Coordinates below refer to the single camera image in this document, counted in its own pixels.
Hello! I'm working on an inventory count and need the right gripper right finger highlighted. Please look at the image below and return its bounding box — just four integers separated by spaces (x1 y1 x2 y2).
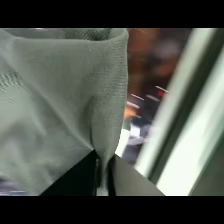
106 154 166 197

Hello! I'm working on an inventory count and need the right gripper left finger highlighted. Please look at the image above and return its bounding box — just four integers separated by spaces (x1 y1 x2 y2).
39 149 102 197

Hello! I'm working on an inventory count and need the dark green garment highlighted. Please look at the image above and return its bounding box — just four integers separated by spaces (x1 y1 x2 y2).
0 27 130 196

